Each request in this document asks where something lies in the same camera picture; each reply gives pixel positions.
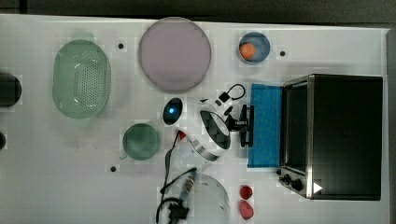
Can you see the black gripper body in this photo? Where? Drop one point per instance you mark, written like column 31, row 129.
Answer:
column 244, row 125

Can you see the blue oven door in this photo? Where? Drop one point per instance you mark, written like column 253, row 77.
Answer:
column 267, row 102

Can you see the black toaster oven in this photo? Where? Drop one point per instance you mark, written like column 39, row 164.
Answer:
column 332, row 137

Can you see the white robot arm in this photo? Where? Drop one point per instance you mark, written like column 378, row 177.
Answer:
column 203, row 133

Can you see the red ketchup bottle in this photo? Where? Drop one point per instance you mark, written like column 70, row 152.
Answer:
column 181, row 135

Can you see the dark red toy fruit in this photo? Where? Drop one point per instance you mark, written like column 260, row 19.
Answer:
column 245, row 192

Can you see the orange ball in cup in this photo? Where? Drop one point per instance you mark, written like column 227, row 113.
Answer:
column 247, row 50

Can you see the blue cup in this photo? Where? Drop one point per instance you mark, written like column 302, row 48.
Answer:
column 262, row 44

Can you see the lilac round plate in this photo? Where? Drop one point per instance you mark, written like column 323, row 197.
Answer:
column 174, row 54

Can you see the green mug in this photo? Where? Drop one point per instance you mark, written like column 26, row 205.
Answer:
column 140, row 142

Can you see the green perforated colander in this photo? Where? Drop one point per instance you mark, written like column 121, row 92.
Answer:
column 81, row 78

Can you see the large black pan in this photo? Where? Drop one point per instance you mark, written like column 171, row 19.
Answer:
column 10, row 90

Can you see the small black pot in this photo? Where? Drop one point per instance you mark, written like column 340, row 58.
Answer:
column 3, row 141

